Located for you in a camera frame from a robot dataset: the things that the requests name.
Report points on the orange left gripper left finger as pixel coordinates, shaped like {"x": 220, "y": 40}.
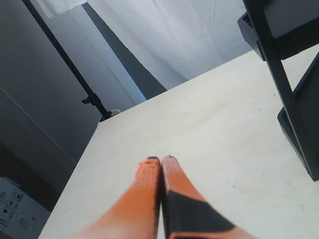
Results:
{"x": 136, "y": 214}

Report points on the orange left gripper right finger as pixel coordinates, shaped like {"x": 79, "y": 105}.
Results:
{"x": 186, "y": 213}

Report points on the black metal shelf rack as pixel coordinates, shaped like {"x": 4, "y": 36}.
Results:
{"x": 277, "y": 30}

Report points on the black light stand pole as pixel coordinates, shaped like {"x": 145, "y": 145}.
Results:
{"x": 92, "y": 98}

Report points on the white cardboard box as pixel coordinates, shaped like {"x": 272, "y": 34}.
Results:
{"x": 21, "y": 217}

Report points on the white backdrop cloth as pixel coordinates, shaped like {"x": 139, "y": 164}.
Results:
{"x": 176, "y": 40}

